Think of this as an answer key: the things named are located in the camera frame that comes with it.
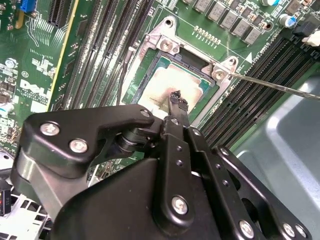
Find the wire locking lever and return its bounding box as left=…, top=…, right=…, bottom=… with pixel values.
left=228, top=72, right=320, bottom=101
left=116, top=46, right=135, bottom=107

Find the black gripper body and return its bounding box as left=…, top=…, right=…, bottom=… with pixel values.
left=49, top=158, right=277, bottom=240

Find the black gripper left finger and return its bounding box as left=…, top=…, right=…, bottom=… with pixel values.
left=9, top=90, right=196, bottom=224

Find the silver CPU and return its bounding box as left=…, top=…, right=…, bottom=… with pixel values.
left=122, top=56, right=211, bottom=113

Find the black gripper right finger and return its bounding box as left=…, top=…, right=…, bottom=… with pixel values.
left=180, top=98, right=313, bottom=240

